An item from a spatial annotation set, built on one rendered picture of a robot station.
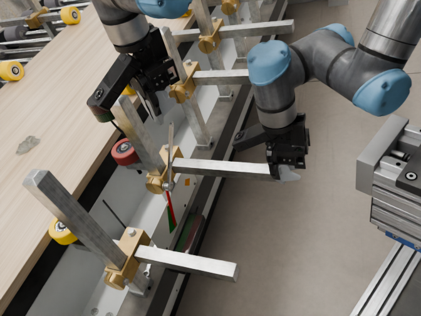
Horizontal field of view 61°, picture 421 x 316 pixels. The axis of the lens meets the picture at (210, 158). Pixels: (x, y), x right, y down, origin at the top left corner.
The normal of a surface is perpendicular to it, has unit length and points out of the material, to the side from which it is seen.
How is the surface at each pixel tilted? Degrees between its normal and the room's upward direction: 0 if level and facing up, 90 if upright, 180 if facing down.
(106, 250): 90
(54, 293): 90
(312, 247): 0
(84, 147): 0
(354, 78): 55
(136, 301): 0
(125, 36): 93
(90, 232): 90
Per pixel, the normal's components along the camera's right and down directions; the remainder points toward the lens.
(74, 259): 0.91, 0.06
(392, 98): 0.41, 0.58
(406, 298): -0.26, -0.66
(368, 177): -0.66, 0.65
